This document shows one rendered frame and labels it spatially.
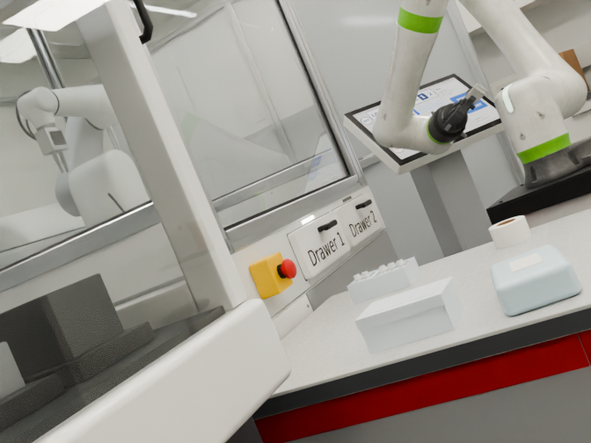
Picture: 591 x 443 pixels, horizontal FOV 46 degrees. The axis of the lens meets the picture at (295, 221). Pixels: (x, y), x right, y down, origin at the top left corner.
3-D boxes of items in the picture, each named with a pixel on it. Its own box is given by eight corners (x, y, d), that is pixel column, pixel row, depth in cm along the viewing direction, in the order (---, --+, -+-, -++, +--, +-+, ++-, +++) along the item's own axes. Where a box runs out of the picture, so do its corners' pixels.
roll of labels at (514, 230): (527, 233, 136) (519, 214, 136) (536, 236, 130) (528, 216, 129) (492, 246, 137) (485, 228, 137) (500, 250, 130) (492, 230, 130)
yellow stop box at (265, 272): (297, 282, 140) (283, 250, 139) (283, 293, 133) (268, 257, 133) (275, 290, 142) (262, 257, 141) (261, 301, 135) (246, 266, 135)
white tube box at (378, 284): (421, 273, 139) (414, 256, 139) (412, 286, 132) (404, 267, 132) (367, 292, 145) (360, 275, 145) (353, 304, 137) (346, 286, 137)
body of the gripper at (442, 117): (470, 116, 190) (482, 105, 181) (453, 140, 188) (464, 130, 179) (447, 100, 190) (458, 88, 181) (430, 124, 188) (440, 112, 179)
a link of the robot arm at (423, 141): (449, 126, 210) (446, 161, 208) (408, 119, 209) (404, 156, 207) (464, 111, 196) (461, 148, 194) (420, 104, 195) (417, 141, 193)
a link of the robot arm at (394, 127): (442, 36, 181) (436, 22, 190) (399, 29, 180) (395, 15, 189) (408, 157, 201) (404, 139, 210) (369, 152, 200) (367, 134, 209)
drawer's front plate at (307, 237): (351, 249, 181) (334, 209, 181) (312, 278, 155) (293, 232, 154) (345, 251, 182) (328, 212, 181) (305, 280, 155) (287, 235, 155)
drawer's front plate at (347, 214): (382, 226, 210) (368, 192, 209) (353, 247, 183) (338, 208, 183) (376, 228, 211) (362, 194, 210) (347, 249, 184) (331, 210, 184)
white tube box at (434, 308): (465, 309, 99) (452, 275, 98) (456, 330, 91) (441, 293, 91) (384, 334, 104) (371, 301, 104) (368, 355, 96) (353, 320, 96)
